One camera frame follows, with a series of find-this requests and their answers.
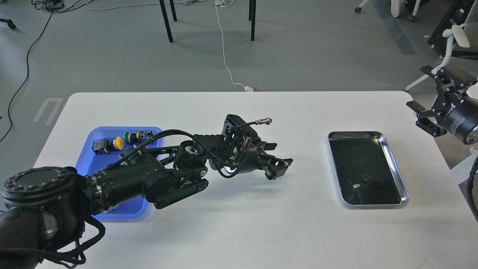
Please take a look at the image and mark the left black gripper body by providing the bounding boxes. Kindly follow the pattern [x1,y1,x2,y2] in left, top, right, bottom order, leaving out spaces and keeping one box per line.
[209,114,267,176]

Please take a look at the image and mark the silver metal tray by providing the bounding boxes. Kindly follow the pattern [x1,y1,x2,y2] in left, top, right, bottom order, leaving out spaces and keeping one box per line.
[328,131,410,209]

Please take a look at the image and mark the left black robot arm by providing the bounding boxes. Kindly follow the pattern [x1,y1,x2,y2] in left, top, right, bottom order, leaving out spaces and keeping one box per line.
[1,114,293,269]

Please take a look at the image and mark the white office chair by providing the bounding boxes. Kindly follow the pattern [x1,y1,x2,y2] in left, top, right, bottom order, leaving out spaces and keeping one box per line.
[405,11,478,92]

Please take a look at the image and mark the blue plastic tray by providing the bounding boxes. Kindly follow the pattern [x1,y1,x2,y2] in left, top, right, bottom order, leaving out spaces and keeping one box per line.
[75,126,162,223]

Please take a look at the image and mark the black cable on floor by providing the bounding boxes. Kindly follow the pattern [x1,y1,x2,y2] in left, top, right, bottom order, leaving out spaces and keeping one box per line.
[0,0,88,142]

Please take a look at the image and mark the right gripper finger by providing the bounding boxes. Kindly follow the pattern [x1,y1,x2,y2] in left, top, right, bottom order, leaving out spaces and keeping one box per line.
[406,101,447,137]
[420,66,477,112]

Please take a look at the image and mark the black table legs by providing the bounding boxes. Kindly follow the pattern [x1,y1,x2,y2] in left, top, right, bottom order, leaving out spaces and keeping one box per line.
[159,0,258,43]

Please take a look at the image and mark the yellow push button switch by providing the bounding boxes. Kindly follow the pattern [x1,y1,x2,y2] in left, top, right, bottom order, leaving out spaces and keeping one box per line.
[91,137,125,155]

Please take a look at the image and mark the green push button switch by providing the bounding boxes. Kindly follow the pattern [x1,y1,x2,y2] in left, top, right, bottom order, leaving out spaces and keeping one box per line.
[123,130,153,145]

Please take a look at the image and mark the white cable on floor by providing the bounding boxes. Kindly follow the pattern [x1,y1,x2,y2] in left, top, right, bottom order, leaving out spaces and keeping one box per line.
[215,0,254,92]

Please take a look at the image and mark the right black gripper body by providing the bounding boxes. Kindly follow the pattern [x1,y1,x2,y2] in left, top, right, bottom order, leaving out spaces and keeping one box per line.
[443,92,478,145]

